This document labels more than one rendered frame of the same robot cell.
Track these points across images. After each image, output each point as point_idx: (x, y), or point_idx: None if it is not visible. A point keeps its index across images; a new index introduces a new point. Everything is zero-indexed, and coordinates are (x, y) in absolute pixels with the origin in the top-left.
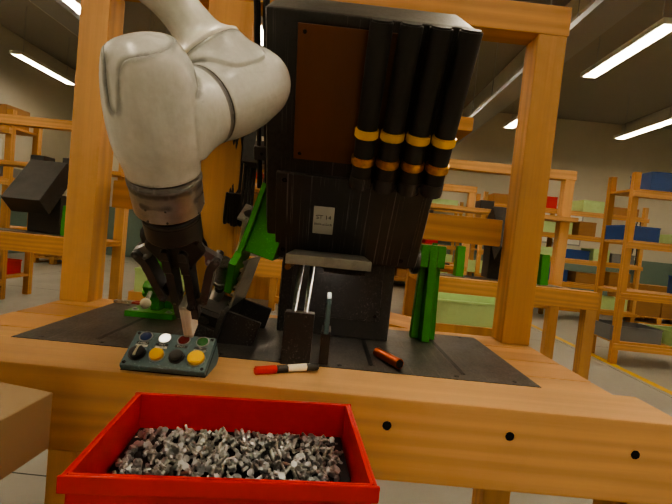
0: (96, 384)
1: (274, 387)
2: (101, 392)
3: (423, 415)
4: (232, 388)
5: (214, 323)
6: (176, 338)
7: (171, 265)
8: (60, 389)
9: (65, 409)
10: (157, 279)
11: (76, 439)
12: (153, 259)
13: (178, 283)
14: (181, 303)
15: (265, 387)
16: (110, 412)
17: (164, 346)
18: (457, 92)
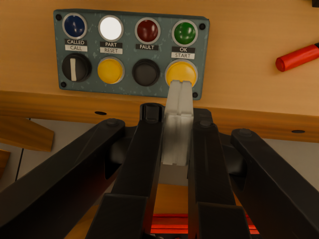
0: (42, 100)
1: (318, 115)
2: (54, 104)
3: None
4: (246, 113)
5: None
6: (132, 27)
7: None
8: (0, 99)
9: (22, 107)
10: (82, 209)
11: (53, 117)
12: (25, 232)
13: (156, 180)
14: (165, 151)
15: (303, 115)
16: (78, 112)
17: (117, 48)
18: None
